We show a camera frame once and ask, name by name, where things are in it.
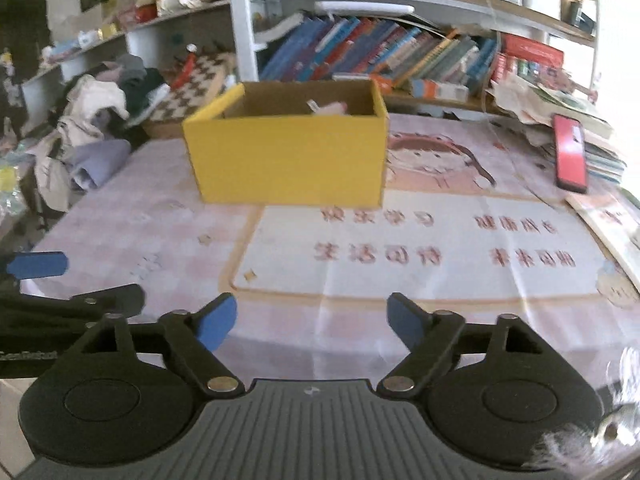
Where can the yellow cardboard box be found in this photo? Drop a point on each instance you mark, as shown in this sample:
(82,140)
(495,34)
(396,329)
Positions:
(290,160)

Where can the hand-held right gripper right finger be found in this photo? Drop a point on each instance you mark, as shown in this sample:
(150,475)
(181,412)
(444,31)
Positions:
(407,321)

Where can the pile of clothes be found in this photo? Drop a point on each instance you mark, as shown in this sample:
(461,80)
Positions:
(95,105)

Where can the row of books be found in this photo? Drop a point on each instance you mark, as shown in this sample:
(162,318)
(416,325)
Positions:
(380,50)

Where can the stack of papers and booklets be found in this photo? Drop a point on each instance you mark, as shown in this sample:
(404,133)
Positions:
(535,105)

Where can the orange white carton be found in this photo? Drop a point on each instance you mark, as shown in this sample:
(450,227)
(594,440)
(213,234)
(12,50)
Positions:
(440,91)

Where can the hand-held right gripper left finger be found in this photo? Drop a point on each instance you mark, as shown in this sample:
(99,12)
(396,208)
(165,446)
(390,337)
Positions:
(216,322)

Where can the pink plush item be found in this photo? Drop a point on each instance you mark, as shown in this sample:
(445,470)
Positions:
(330,108)

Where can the red bottle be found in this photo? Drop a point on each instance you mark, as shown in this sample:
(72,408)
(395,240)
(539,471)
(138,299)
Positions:
(184,67)

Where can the white green small carton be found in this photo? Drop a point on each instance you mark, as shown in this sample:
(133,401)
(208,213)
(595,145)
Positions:
(312,105)

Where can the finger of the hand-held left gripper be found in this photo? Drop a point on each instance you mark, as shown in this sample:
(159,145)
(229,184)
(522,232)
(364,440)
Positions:
(37,265)
(100,300)

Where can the white shelf frame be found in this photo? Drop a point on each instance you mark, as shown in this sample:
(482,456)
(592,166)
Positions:
(245,20)

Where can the checkered chessboard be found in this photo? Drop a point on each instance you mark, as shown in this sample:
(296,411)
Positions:
(192,90)

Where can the red smartphone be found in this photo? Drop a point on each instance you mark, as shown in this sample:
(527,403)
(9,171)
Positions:
(570,152)

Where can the purple garment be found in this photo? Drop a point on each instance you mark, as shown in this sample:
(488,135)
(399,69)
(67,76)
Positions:
(97,162)

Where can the pink printed tablecloth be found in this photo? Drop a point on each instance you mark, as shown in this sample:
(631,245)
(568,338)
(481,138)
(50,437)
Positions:
(400,270)

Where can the thin picture book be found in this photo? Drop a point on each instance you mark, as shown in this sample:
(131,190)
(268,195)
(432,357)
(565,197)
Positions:
(607,227)

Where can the white fuzzy cloth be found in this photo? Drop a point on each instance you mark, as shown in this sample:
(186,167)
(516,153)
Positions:
(565,447)

